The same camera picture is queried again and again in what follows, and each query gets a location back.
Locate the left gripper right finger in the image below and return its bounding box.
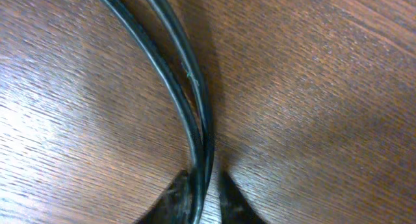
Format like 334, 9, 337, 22
218, 171, 266, 224

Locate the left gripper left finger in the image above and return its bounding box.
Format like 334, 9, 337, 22
135, 170, 192, 224

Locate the black USB cable short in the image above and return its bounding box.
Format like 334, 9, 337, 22
101, 0, 215, 223

